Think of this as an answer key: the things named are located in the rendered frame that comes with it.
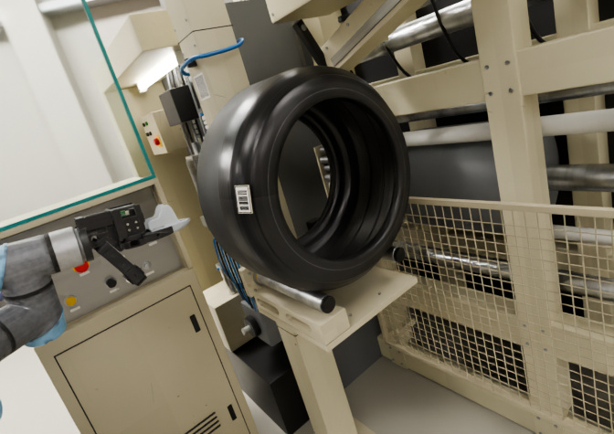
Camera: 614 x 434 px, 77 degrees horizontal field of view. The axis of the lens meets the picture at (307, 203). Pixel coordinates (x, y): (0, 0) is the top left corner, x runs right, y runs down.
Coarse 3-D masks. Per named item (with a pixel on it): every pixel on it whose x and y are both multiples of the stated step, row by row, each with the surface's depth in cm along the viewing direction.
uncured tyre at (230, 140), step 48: (240, 96) 95; (288, 96) 85; (336, 96) 92; (240, 144) 82; (336, 144) 129; (384, 144) 118; (336, 192) 130; (384, 192) 121; (240, 240) 87; (288, 240) 87; (336, 240) 127; (384, 240) 105; (336, 288) 101
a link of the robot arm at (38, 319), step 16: (48, 288) 70; (16, 304) 67; (32, 304) 68; (48, 304) 70; (0, 320) 64; (16, 320) 65; (32, 320) 67; (48, 320) 70; (64, 320) 74; (16, 336) 64; (32, 336) 68; (48, 336) 70
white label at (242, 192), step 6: (240, 186) 81; (246, 186) 80; (240, 192) 82; (246, 192) 81; (240, 198) 82; (246, 198) 81; (240, 204) 82; (246, 204) 81; (240, 210) 82; (246, 210) 82
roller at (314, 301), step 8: (264, 280) 119; (272, 288) 116; (280, 288) 112; (288, 288) 108; (296, 296) 105; (304, 296) 102; (312, 296) 99; (320, 296) 98; (328, 296) 97; (312, 304) 99; (320, 304) 97; (328, 304) 97; (328, 312) 97
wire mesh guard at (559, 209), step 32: (512, 288) 109; (384, 320) 164; (448, 320) 134; (480, 320) 123; (416, 352) 156; (448, 352) 141; (480, 352) 128; (512, 352) 118; (544, 352) 109; (480, 384) 133; (608, 384) 98; (544, 416) 117
